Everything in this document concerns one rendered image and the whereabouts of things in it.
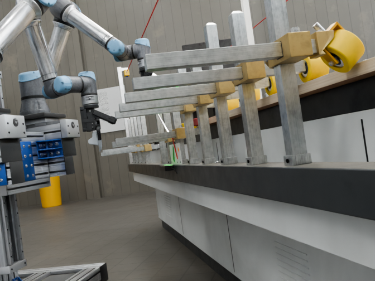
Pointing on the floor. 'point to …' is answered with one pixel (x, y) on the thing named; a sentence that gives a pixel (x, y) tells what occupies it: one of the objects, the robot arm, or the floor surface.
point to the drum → (51, 193)
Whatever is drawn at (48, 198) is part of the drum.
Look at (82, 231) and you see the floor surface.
